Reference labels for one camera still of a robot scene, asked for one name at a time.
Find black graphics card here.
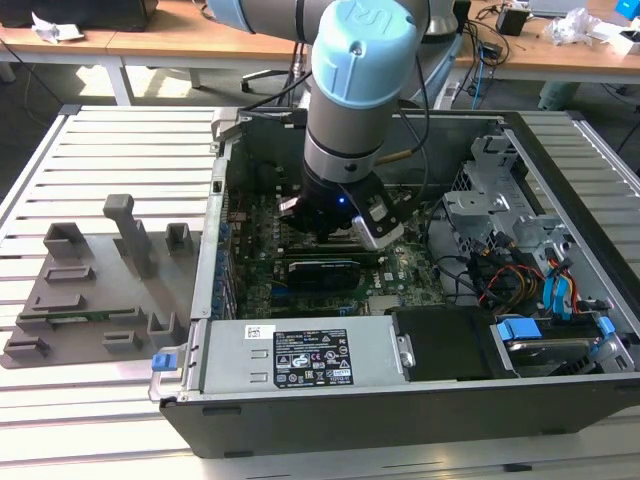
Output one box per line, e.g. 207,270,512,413
273,257,362,294

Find silver chipset heatsink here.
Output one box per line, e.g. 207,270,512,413
368,295,402,314

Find green motherboard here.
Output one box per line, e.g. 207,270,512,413
224,187,451,321

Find black chair base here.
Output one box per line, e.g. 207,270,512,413
241,67,304,109

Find grey metal drive cage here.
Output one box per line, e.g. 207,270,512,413
442,133,581,261

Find grey power supply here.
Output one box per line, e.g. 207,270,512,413
182,318,401,401

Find black plastic shroud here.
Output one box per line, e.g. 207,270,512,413
387,305,506,384

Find black PC case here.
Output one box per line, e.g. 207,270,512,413
148,107,640,459

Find grey parts rack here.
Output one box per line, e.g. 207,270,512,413
0,192,204,370

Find blue disk carrier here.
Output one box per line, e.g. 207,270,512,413
494,313,617,364

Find wooden desk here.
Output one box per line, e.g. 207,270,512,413
0,4,314,109
449,0,640,86

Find tall black box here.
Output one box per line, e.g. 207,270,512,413
453,0,472,39

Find green RAM stick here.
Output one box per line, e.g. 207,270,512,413
44,310,110,324

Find pale green bin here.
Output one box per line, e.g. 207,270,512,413
537,81,581,111

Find hard disk drive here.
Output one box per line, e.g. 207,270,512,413
502,337,594,379

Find small black box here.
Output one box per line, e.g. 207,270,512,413
496,5,530,37

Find clear plastic bag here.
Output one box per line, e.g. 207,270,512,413
542,7,604,47

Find black flat case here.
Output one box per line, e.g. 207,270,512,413
0,0,160,32

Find crumpled white paper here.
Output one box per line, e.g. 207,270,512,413
30,10,85,44

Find white box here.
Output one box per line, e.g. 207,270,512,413
589,27,640,54

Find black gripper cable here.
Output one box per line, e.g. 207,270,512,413
374,44,434,211

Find red yellow power wires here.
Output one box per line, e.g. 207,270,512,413
477,263,549,307

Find blue flat data cable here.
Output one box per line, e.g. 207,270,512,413
553,267,577,321
541,273,565,321

